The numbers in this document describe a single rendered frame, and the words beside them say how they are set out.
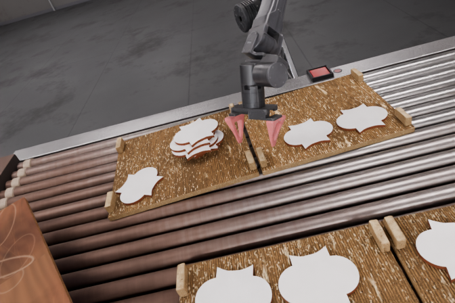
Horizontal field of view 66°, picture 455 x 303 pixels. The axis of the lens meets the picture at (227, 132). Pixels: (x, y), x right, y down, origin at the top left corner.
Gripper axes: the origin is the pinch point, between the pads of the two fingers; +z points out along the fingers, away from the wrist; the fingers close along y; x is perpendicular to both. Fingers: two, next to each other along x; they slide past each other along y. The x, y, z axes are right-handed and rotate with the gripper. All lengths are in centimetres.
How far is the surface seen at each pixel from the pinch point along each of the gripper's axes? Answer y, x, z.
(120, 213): -28.7, -22.9, 15.6
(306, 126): 6.3, 18.1, 0.1
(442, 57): 36, 65, -14
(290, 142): 4.4, 10.7, 3.0
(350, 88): 12.6, 39.9, -7.4
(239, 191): -2.7, -5.6, 12.1
